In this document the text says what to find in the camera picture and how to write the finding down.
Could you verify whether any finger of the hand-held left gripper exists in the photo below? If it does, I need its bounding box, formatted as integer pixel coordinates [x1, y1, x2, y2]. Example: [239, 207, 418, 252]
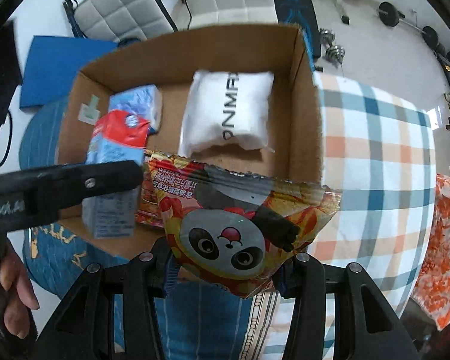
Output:
[32, 160, 144, 229]

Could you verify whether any red snack packet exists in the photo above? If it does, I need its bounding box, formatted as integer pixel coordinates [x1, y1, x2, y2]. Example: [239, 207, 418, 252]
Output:
[135, 157, 166, 229]

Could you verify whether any black bag strap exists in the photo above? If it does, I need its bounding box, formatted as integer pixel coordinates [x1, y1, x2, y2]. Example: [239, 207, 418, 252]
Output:
[63, 0, 85, 38]

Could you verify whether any blue tissue packet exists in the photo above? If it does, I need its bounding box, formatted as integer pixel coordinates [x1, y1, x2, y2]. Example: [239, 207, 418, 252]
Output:
[109, 85, 163, 134]

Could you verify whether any blue foam mat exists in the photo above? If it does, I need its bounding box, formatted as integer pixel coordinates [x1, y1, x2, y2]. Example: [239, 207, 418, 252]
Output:
[19, 35, 119, 110]

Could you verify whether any cardboard box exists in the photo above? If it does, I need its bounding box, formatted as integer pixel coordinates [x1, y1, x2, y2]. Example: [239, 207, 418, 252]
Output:
[58, 24, 325, 267]

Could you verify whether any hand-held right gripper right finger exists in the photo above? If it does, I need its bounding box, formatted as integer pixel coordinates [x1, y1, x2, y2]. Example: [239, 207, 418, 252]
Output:
[272, 252, 421, 360]

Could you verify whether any black cable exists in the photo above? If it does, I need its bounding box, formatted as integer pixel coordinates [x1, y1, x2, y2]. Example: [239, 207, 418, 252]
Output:
[0, 110, 14, 167]

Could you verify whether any panda print snack packet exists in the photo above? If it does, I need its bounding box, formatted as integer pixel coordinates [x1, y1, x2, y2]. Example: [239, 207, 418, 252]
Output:
[149, 150, 342, 300]

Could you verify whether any white soft pillow packet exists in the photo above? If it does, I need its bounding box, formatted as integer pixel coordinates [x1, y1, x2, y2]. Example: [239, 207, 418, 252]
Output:
[177, 69, 276, 157]

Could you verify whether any short barbell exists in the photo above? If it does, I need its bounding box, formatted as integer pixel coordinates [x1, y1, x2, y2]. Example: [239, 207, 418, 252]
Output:
[378, 2, 439, 47]

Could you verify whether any orange floral blanket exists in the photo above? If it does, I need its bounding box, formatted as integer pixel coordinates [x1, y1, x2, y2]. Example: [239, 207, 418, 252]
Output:
[410, 172, 450, 331]

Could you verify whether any person's left hand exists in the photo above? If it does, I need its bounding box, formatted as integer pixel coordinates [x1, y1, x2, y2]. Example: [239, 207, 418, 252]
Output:
[0, 238, 40, 340]

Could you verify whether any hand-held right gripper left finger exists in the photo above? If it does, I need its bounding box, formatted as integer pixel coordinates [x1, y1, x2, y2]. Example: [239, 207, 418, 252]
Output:
[32, 237, 181, 360]

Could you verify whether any small milk carton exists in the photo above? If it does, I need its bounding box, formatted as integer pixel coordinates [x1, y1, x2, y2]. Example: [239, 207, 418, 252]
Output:
[82, 109, 151, 239]

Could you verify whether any plaid blanket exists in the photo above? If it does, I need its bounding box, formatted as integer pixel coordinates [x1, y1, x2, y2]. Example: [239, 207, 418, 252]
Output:
[244, 73, 437, 360]

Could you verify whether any blue black bench pad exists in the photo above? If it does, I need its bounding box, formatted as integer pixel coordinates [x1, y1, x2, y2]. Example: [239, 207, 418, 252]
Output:
[272, 0, 321, 61]

